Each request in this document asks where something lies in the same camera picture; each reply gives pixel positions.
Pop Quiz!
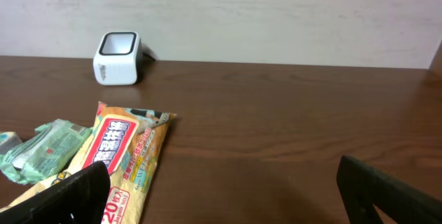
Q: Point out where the yellow wet wipes pack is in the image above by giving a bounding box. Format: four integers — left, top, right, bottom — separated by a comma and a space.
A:
0, 101, 177, 224

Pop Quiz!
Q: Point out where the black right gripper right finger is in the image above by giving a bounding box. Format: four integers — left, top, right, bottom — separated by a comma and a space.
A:
336, 156, 441, 223

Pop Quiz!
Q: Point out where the white barcode scanner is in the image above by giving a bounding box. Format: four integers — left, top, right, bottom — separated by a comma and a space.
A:
93, 31, 142, 86

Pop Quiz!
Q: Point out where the light green tissue pack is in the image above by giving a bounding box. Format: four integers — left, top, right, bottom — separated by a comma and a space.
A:
1, 119, 92, 185

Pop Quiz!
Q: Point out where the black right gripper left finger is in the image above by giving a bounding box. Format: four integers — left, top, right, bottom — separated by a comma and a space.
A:
1, 162, 110, 224

